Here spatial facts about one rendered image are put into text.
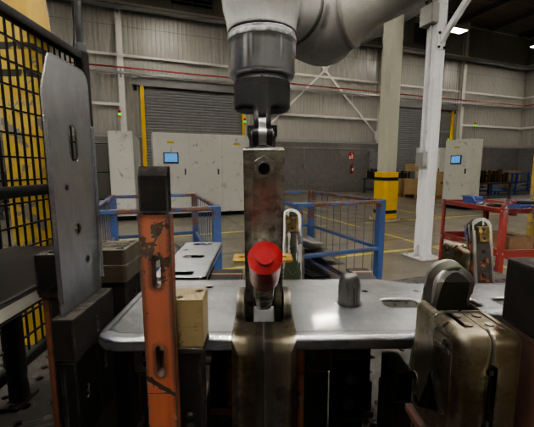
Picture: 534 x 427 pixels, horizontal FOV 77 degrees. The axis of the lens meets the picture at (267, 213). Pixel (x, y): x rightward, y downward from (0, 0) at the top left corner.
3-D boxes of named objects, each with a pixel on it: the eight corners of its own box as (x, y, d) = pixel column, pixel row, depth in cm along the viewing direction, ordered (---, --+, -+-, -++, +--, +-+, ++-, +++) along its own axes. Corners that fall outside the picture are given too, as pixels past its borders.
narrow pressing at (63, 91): (105, 287, 55) (90, 72, 51) (64, 318, 44) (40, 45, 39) (101, 287, 55) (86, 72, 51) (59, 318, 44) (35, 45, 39)
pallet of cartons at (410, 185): (442, 198, 1297) (445, 163, 1278) (427, 199, 1265) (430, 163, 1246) (417, 196, 1406) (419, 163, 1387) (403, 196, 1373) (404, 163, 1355)
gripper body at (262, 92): (292, 72, 40) (292, 150, 42) (287, 89, 49) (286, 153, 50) (230, 72, 40) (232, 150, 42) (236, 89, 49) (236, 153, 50)
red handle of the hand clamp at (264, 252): (283, 291, 35) (298, 238, 21) (284, 313, 34) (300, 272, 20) (243, 291, 35) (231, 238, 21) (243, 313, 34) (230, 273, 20)
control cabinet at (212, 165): (155, 219, 783) (150, 111, 750) (154, 215, 833) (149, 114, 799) (253, 213, 869) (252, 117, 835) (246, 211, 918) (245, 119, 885)
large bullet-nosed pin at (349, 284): (356, 308, 51) (357, 267, 50) (362, 318, 48) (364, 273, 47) (335, 308, 51) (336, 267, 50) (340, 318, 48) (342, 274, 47)
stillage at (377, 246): (245, 280, 358) (244, 191, 345) (310, 271, 387) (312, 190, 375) (294, 329, 248) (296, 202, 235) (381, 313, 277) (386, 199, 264)
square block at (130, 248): (150, 408, 69) (141, 239, 64) (136, 440, 61) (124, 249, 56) (111, 409, 69) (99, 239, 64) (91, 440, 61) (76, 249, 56)
